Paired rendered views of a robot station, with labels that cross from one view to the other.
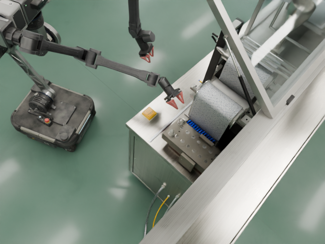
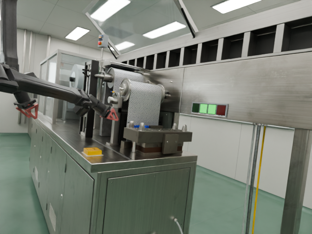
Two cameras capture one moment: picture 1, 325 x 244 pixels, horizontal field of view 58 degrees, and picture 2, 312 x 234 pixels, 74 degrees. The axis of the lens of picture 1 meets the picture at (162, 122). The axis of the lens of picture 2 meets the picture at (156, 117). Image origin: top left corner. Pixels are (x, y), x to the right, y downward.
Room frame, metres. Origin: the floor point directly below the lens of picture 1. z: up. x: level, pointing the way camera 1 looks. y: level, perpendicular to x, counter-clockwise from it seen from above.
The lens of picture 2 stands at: (0.38, 0.94, 1.17)
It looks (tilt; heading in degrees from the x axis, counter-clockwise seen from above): 3 degrees down; 291
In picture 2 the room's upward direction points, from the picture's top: 6 degrees clockwise
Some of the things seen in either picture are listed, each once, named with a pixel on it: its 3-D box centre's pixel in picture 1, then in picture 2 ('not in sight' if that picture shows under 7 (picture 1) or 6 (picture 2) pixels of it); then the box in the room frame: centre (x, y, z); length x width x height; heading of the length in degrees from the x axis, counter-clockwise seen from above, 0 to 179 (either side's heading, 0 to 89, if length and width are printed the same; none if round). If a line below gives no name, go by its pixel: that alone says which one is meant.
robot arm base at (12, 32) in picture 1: (15, 37); not in sight; (0.97, 0.80, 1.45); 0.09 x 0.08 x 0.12; 170
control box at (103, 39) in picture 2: not in sight; (102, 41); (1.48, -0.50, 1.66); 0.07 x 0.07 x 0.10; 75
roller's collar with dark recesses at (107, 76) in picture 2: (228, 55); (107, 77); (1.25, -0.30, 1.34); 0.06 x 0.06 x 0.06; 58
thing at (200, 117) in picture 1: (206, 122); (144, 113); (0.92, -0.25, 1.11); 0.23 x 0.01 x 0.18; 58
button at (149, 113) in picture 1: (149, 113); (92, 151); (1.02, 0.10, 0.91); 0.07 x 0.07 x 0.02; 58
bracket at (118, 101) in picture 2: (194, 102); (113, 120); (1.08, -0.17, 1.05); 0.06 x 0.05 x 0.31; 58
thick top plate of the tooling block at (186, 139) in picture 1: (195, 148); (159, 134); (0.79, -0.23, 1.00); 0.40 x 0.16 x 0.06; 58
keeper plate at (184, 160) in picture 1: (186, 162); (170, 143); (0.71, -0.19, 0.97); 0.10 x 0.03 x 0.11; 58
